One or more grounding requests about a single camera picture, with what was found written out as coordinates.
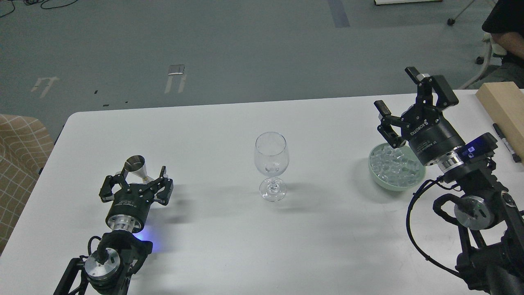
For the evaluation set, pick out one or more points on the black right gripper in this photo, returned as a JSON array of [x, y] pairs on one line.
[[423, 125]]

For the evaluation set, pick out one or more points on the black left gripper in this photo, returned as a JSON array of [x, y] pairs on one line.
[[130, 208]]

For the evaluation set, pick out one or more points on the steel double jigger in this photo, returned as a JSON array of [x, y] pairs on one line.
[[136, 165]]

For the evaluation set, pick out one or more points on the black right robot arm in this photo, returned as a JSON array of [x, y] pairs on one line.
[[488, 221]]

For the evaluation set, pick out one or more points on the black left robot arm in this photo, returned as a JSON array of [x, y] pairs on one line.
[[119, 253]]

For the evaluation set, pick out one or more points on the green bowl of ice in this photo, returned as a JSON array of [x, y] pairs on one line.
[[396, 170]]

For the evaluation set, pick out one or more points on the clear wine glass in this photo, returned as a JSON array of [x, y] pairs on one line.
[[271, 158]]

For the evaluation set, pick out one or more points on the light wooden block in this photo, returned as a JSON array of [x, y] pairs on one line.
[[504, 102]]

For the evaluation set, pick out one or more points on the black marker pen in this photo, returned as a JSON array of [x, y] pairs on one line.
[[516, 158]]

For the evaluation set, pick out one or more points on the beige checkered chair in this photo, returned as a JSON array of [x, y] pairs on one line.
[[25, 146]]

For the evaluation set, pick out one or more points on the seated person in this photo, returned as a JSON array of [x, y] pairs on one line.
[[505, 24]]

